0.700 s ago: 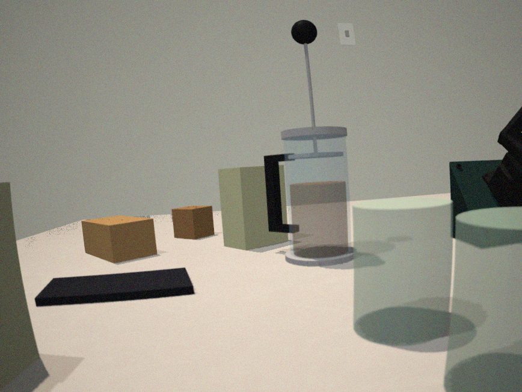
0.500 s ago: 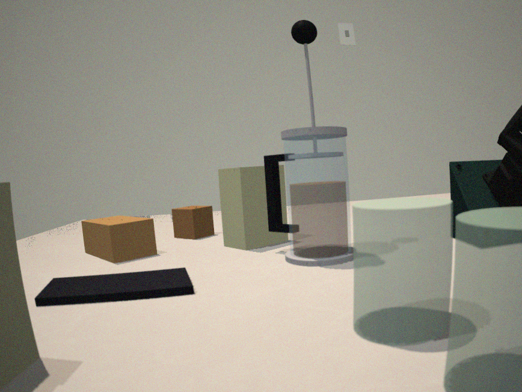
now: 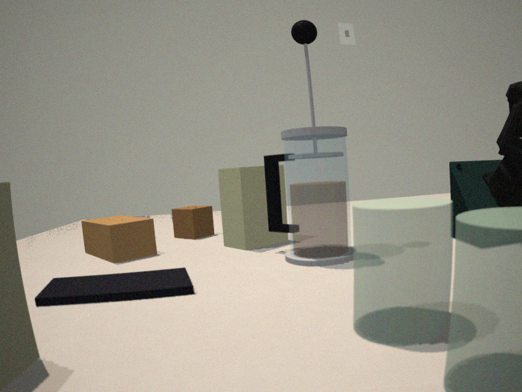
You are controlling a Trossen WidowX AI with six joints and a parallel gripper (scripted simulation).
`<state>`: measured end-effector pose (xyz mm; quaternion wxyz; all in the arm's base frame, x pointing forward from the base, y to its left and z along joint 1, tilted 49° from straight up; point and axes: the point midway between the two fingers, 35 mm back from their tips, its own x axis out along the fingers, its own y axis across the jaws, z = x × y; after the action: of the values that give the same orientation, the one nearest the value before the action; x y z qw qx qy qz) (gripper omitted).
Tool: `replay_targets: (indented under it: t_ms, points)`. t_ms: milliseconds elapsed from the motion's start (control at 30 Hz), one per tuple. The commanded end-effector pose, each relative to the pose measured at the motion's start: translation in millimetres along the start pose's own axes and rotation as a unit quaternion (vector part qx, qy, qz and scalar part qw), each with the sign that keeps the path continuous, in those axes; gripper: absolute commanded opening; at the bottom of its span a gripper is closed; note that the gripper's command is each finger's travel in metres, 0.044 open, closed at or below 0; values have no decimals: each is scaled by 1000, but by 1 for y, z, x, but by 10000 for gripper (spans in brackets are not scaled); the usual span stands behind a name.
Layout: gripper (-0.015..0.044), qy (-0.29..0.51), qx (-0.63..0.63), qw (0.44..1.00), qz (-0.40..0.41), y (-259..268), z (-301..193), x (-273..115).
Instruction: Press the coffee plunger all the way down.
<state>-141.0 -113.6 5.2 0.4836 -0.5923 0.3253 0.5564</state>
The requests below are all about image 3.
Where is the glass french press with black handle and plunger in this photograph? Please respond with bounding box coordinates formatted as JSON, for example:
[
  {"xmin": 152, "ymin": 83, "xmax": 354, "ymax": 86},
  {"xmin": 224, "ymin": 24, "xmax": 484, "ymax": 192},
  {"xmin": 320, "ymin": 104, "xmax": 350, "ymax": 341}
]
[{"xmin": 264, "ymin": 20, "xmax": 354, "ymax": 267}]

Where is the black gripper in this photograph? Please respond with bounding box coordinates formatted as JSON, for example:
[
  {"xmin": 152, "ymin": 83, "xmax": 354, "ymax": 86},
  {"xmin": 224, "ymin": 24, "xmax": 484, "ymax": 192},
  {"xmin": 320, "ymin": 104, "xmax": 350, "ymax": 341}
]
[{"xmin": 505, "ymin": 81, "xmax": 522, "ymax": 137}]

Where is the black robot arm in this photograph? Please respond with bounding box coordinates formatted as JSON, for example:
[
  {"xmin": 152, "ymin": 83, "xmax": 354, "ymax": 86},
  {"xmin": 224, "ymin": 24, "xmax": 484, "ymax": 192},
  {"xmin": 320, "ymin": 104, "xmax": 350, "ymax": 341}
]
[{"xmin": 482, "ymin": 98, "xmax": 522, "ymax": 207}]

